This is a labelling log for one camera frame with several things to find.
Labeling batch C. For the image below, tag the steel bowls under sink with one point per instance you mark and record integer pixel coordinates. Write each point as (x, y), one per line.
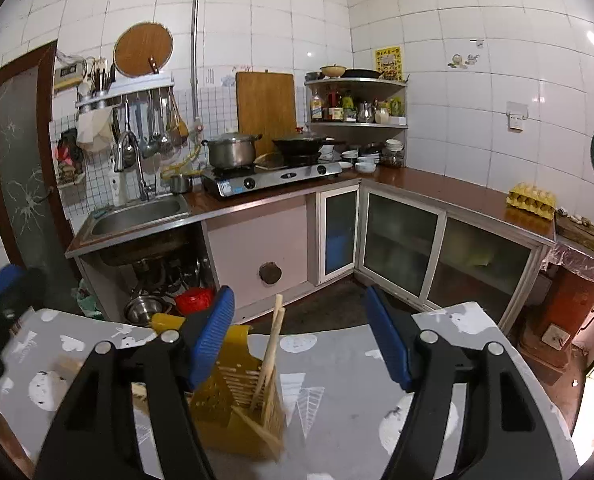
(141, 309)

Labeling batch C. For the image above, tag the metal corner shelf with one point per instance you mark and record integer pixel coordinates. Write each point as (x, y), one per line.
(357, 103)

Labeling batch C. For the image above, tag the rectangular wooden cutting board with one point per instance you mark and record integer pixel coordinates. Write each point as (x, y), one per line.
(266, 107)

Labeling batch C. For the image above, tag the white wall socket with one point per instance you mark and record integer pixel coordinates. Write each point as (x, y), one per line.
(517, 114)

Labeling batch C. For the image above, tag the steel cooking pot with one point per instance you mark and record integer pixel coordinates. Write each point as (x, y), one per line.
(232, 150)

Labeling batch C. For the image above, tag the steel sink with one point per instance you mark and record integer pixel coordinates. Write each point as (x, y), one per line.
(135, 217)

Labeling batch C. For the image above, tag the wall utensil rack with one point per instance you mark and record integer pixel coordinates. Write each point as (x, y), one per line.
(144, 105)

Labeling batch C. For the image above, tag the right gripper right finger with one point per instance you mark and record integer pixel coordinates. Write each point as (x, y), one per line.
(502, 434)

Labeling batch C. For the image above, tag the red cabinet with plastic cover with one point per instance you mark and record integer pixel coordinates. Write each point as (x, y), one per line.
(547, 336)

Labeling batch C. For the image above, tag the red bowl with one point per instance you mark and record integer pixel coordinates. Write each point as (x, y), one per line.
(194, 299)

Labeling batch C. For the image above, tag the yellow wall poster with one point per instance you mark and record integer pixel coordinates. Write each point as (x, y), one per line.
(389, 63)

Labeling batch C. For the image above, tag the vertical metal pipe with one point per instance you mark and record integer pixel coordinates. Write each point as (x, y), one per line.
(194, 65)

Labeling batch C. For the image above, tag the white soap bottle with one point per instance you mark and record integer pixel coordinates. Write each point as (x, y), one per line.
(117, 182)

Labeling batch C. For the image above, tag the dark framed glass door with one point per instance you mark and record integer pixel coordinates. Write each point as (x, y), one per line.
(33, 227)

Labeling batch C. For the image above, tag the kitchen counter cabinets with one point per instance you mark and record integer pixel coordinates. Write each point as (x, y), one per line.
(430, 241)

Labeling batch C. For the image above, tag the yellow egg tray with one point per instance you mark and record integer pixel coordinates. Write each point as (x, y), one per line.
(529, 198)

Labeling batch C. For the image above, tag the beige wall control box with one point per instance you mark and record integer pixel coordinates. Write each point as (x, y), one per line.
(69, 76)

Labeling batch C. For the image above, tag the steel faucet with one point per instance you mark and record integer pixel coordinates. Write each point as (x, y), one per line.
(126, 152)

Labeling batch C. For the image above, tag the grey polar bear tablecloth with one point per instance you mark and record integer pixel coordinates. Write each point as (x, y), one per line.
(343, 412)

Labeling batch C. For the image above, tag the steel gas stove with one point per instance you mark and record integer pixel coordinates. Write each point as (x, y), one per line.
(231, 183)

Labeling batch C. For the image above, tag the black wok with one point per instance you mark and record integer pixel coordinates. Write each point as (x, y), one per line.
(303, 150)

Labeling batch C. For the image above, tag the round wooden cutting board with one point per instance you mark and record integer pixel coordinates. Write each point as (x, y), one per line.
(143, 49)

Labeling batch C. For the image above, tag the glass jar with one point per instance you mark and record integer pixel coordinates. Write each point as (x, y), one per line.
(392, 154)

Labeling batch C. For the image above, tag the yellow slotted utensil holder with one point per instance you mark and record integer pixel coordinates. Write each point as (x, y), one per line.
(240, 379)

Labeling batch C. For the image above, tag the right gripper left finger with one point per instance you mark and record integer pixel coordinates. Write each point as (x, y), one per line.
(93, 434)

